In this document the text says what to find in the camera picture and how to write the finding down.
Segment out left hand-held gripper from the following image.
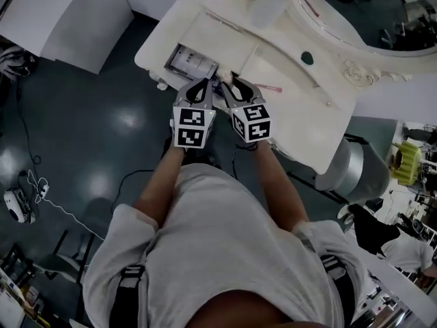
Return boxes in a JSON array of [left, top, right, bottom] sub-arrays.
[[170, 78, 216, 149]]

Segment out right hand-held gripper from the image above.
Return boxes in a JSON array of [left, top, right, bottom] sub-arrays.
[[221, 77, 272, 144]]

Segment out pink lipstick pen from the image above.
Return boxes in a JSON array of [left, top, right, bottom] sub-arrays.
[[255, 83, 283, 94]]

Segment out small black-lined drawer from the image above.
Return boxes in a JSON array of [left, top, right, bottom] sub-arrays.
[[163, 42, 219, 81]]

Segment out white ornate dressing table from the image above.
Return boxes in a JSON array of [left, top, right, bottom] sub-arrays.
[[134, 0, 437, 176]]

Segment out person's left forearm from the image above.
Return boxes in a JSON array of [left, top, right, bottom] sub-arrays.
[[135, 145, 187, 225]]

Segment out person's right forearm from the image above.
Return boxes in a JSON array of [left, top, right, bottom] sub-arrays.
[[254, 140, 310, 232]]

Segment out white translucent vase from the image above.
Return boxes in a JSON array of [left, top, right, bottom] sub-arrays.
[[247, 0, 286, 29]]

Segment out person's grey shirt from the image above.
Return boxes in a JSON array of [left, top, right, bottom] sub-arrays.
[[83, 164, 371, 328]]

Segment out oval white-framed mirror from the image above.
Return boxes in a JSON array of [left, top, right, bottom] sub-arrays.
[[296, 0, 437, 57]]

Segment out white cabinet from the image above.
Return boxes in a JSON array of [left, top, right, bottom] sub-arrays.
[[0, 0, 134, 74]]

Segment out yellow-green stool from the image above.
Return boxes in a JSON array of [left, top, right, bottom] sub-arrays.
[[385, 141, 424, 186]]

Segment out white power strip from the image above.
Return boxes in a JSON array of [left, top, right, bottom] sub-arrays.
[[33, 179, 51, 203]]

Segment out white floor device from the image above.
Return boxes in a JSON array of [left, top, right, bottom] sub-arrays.
[[3, 187, 35, 224]]

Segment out person's chin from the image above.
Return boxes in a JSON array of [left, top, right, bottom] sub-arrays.
[[196, 288, 291, 328]]

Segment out grey chair with black frame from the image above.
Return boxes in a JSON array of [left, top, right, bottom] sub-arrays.
[[286, 133, 392, 204]]

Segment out black floor cable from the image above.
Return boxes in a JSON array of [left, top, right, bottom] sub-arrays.
[[13, 77, 40, 165]]

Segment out black grey harness strap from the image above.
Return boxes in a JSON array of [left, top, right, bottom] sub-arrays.
[[320, 254, 356, 328], [115, 264, 146, 328]]

